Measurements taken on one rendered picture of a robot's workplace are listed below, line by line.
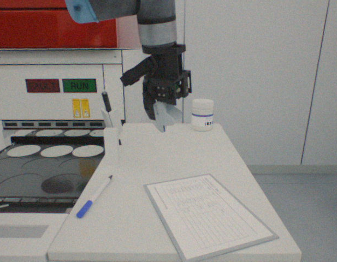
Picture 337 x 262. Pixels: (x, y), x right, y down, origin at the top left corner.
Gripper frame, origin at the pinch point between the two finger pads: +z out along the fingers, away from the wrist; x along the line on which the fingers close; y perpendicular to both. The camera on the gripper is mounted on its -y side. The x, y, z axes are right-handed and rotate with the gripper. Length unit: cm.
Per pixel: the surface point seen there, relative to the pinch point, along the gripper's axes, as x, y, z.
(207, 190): -11.0, 17.6, 3.8
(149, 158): -4.8, -0.7, 6.7
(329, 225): 116, 54, 133
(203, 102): 23.6, 0.2, 3.8
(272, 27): 201, -19, 14
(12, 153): -16, -50, 13
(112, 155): -11.6, -6.0, 2.9
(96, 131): 7.9, -34.9, 14.6
